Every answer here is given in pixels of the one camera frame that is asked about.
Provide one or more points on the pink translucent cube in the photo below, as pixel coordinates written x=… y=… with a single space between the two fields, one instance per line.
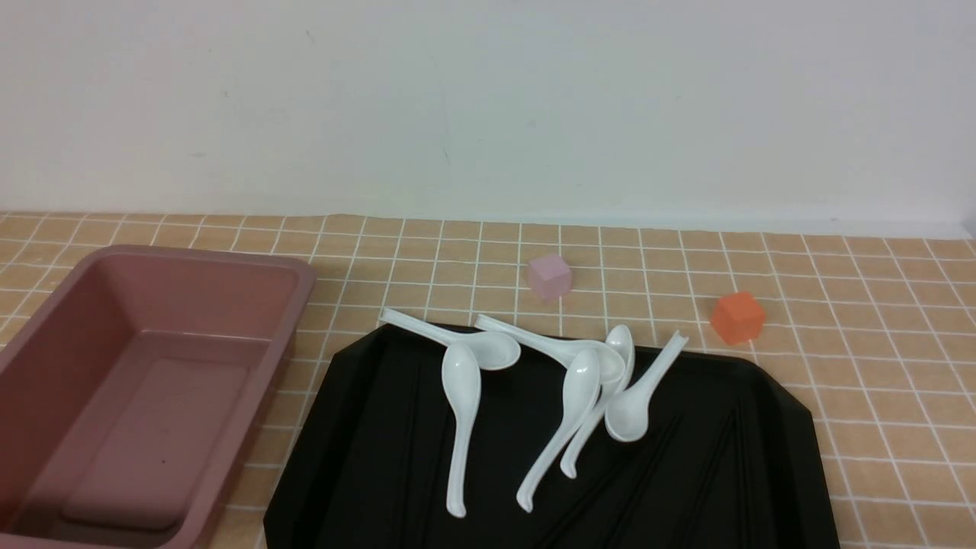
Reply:
x=550 y=277

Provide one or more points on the orange cube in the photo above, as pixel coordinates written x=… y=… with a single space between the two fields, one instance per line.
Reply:
x=738 y=318

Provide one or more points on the black plastic tray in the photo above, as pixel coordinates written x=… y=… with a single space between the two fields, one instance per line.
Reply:
x=370 y=466

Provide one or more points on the mauve plastic bin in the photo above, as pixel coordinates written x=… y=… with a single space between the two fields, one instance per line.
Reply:
x=130 y=395

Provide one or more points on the tiled pattern table mat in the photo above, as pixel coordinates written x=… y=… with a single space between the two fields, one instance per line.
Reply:
x=874 y=336

